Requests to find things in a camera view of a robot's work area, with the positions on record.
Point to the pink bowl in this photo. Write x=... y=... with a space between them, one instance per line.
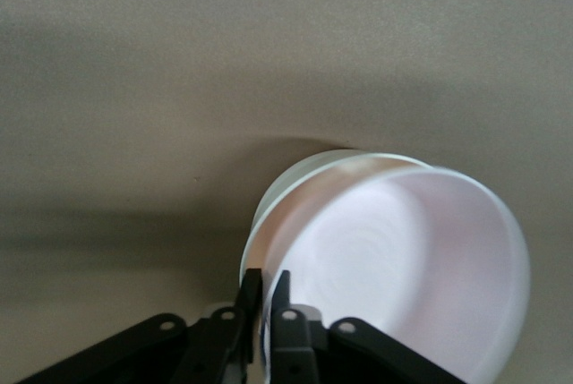
x=403 y=276

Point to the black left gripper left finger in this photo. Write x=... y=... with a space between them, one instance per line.
x=215 y=348

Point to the brown table cover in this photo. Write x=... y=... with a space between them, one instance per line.
x=134 y=88

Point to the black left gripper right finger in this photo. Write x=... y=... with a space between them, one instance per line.
x=295 y=348

